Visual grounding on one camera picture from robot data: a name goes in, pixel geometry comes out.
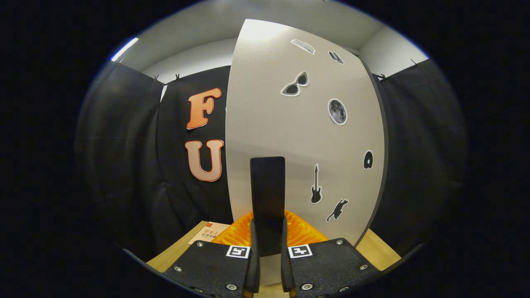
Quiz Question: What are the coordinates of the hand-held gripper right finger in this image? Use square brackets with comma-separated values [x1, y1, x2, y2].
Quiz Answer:
[281, 210, 381, 298]

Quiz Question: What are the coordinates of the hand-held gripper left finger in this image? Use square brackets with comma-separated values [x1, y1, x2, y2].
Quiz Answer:
[164, 211, 261, 298]

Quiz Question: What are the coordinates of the beige shoe cabinet door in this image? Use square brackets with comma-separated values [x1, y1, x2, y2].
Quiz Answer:
[225, 19, 385, 286]

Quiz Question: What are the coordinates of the thick orange cover book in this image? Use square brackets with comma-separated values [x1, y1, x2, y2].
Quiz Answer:
[188, 222, 230, 245]

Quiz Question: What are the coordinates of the black backdrop cloth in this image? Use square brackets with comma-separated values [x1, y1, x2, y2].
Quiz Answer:
[75, 58, 468, 261]

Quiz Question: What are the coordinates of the narrow ceiling light strip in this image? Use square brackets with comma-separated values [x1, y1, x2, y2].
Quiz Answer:
[110, 37, 139, 62]

